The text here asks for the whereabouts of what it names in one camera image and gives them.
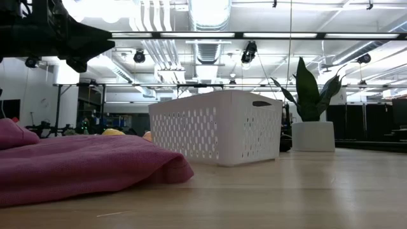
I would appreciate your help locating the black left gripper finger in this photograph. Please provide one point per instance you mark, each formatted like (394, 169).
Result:
(89, 43)
(78, 65)

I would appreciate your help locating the yellow toy lemon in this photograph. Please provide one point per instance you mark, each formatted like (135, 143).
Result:
(113, 132)

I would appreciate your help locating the orange pink toy peach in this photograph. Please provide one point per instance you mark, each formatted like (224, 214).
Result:
(148, 136)

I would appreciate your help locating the white perforated plastic basket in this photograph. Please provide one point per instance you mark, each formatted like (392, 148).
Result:
(203, 108)

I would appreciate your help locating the black ceiling spotlight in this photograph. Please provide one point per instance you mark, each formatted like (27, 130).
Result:
(364, 58)
(249, 52)
(31, 62)
(139, 56)

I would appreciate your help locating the black background robot equipment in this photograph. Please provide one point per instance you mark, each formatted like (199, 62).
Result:
(44, 127)

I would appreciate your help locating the black monitor screen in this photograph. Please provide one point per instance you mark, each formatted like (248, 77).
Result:
(9, 109)

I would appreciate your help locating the small red object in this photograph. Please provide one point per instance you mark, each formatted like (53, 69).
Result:
(15, 120)

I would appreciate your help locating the pink cloth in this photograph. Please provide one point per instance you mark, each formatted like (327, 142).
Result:
(79, 165)

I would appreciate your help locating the black overhead light bar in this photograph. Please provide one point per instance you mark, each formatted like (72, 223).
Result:
(238, 35)

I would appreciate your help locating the green snake plant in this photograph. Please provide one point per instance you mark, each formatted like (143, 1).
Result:
(306, 92)

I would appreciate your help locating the white planter pot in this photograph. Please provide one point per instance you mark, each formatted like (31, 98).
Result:
(313, 136)

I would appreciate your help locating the black partition panels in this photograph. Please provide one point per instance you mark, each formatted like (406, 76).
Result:
(356, 121)

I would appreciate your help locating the black metal rack frame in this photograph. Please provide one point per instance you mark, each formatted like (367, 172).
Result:
(58, 108)

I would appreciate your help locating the silver ventilation duct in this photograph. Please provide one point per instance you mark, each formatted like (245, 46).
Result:
(210, 12)

